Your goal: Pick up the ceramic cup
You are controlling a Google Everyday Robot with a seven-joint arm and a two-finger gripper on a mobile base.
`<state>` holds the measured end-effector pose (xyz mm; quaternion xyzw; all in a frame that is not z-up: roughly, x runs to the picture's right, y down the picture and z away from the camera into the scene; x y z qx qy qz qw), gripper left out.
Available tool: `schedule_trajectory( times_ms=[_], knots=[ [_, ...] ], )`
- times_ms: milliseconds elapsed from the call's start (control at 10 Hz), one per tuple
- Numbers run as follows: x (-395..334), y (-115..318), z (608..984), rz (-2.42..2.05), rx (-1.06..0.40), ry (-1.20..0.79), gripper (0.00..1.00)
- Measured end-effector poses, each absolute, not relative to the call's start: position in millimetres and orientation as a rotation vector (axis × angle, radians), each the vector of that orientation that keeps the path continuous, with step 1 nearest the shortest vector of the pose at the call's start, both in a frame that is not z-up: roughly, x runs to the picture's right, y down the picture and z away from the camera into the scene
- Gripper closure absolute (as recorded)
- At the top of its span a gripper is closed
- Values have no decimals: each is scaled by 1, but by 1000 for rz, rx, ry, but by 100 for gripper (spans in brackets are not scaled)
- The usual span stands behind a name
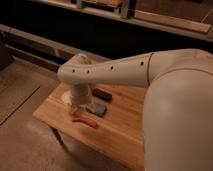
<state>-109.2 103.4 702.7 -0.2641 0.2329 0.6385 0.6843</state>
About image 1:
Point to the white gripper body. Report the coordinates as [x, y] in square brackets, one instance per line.
[80, 94]

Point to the wooden shelf rail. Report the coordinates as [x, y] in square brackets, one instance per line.
[184, 27]

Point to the black rectangular block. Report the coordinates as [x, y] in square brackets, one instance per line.
[102, 94]

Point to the blue sponge block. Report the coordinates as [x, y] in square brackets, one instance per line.
[97, 109]

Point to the red elongated tool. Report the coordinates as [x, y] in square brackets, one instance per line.
[85, 120]

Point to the wooden table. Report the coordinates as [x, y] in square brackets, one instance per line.
[119, 131]

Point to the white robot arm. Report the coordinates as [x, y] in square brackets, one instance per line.
[178, 105]

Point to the white ceramic cup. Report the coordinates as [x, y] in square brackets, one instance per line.
[67, 98]

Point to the dark metal table leg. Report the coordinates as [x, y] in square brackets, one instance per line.
[57, 135]

